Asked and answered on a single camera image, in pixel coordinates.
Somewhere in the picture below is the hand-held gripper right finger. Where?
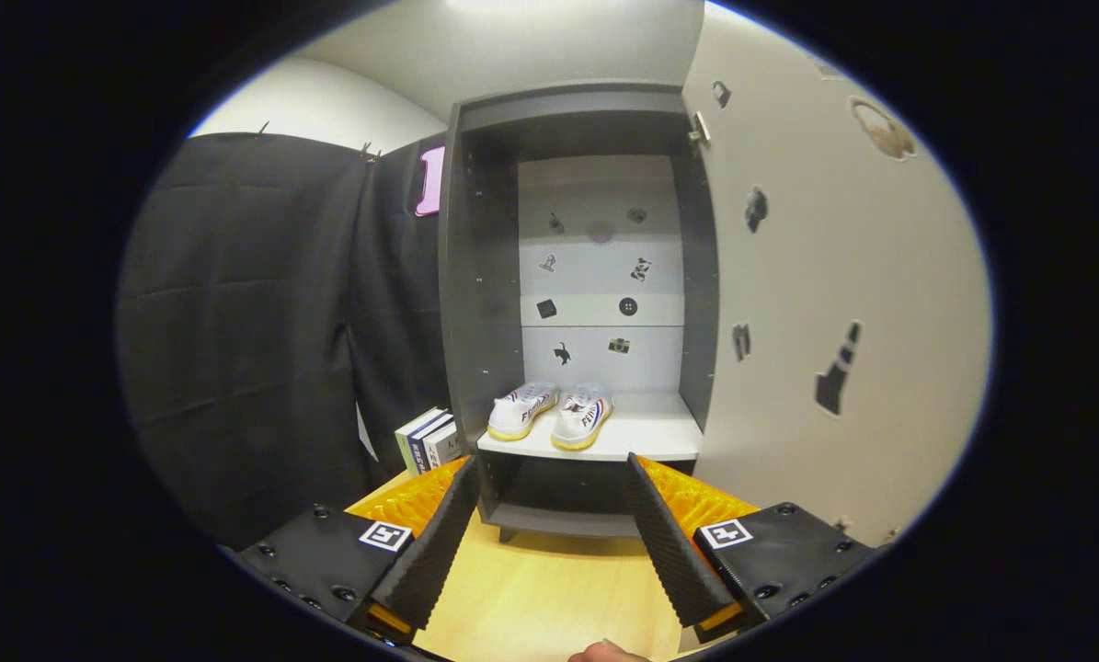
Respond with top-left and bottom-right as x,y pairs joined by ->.
623,452 -> 879,645

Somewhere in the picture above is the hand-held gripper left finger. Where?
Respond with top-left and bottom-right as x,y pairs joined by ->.
232,455 -> 481,645

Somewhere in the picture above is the white shoe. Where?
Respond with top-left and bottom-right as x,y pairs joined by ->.
487,382 -> 561,442
551,384 -> 614,451

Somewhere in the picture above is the beige shoe cabinet door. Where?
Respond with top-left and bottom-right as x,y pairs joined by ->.
681,0 -> 993,548

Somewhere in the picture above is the blue spine book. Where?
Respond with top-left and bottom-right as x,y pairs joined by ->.
407,413 -> 453,474

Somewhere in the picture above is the white spine book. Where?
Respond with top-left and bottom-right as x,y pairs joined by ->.
420,420 -> 464,470

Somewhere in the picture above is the green spine book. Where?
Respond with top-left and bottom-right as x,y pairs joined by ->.
395,406 -> 444,472

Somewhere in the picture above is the black backdrop cloth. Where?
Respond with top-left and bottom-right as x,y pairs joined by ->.
115,131 -> 453,553

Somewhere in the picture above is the large ceiling light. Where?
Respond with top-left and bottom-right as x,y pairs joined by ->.
443,0 -> 647,15

